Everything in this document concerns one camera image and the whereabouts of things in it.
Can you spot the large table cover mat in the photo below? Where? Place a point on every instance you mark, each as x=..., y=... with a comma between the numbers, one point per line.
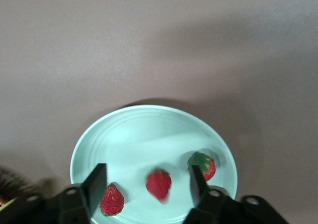
x=149, y=35

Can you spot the red strawberry large green calyx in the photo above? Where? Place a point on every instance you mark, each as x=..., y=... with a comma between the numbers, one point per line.
x=207, y=168

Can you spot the red strawberry small calyx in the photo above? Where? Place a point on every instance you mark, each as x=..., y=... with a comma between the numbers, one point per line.
x=111, y=200

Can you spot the pale green round plate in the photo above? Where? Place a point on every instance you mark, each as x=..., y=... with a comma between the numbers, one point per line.
x=154, y=139

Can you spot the red strawberry star-shaped calyx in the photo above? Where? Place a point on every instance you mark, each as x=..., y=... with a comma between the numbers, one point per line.
x=159, y=185

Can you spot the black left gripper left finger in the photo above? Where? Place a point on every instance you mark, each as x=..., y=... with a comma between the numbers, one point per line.
x=74, y=206

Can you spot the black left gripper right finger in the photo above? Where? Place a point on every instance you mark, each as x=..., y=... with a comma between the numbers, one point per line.
x=218, y=209

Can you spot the brown wicker basket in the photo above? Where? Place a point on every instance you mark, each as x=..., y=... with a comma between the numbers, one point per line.
x=10, y=181

